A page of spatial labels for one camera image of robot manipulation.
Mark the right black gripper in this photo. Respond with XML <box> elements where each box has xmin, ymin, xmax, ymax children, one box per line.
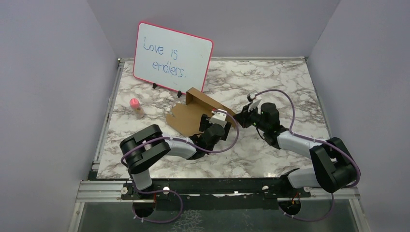
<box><xmin>233</xmin><ymin>103</ymin><xmax>268</xmax><ymax>132</ymax></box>

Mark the brown cardboard box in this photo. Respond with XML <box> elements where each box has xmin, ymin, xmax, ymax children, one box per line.
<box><xmin>166</xmin><ymin>87</ymin><xmax>235</xmax><ymax>137</ymax></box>

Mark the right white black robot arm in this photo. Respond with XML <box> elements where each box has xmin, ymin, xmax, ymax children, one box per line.
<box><xmin>234</xmin><ymin>103</ymin><xmax>359</xmax><ymax>197</ymax></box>

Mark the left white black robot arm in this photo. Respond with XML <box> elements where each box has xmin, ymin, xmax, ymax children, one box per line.
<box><xmin>119</xmin><ymin>109</ymin><xmax>232</xmax><ymax>199</ymax></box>

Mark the pink capped small bottle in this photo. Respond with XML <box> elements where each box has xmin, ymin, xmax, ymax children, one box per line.
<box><xmin>129</xmin><ymin>98</ymin><xmax>145</xmax><ymax>118</ymax></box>

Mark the pink framed whiteboard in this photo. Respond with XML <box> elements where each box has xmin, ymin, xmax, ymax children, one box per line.
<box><xmin>132</xmin><ymin>22</ymin><xmax>214</xmax><ymax>94</ymax></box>

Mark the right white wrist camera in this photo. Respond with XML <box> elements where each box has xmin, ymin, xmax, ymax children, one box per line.
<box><xmin>247</xmin><ymin>91</ymin><xmax>262</xmax><ymax>112</ymax></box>

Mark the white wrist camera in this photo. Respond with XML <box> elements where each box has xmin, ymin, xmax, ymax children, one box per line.
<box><xmin>209</xmin><ymin>109</ymin><xmax>227</xmax><ymax>127</ymax></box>
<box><xmin>247</xmin><ymin>91</ymin><xmax>262</xmax><ymax>112</ymax></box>

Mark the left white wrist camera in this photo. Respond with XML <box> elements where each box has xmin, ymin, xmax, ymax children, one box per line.
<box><xmin>209</xmin><ymin>109</ymin><xmax>227</xmax><ymax>127</ymax></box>

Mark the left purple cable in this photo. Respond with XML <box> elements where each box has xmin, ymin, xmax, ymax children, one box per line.
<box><xmin>120</xmin><ymin>110</ymin><xmax>240</xmax><ymax>224</ymax></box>

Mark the aluminium front frame rail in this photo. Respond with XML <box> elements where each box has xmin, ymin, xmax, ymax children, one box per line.
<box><xmin>75</xmin><ymin>181</ymin><xmax>361</xmax><ymax>203</ymax></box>

